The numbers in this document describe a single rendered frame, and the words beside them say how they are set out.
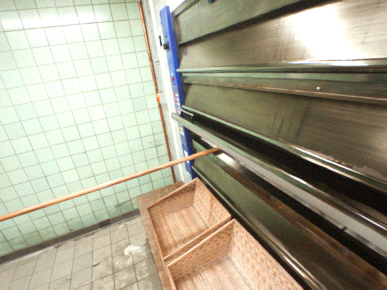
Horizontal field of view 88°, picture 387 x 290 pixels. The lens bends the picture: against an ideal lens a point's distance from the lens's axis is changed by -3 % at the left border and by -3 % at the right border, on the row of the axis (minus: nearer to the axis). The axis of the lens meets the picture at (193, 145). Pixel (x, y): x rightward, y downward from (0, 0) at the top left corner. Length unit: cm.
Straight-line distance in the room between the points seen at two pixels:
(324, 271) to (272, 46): 82
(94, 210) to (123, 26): 209
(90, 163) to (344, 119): 237
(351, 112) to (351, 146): 9
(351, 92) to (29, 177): 268
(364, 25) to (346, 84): 13
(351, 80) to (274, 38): 30
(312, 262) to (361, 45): 76
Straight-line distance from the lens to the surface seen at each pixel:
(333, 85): 68
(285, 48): 76
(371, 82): 63
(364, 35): 63
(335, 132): 70
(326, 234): 88
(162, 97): 214
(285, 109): 82
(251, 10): 93
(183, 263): 139
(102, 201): 282
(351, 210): 57
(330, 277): 99
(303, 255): 103
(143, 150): 259
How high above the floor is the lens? 177
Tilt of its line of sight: 22 degrees down
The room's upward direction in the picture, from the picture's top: 8 degrees counter-clockwise
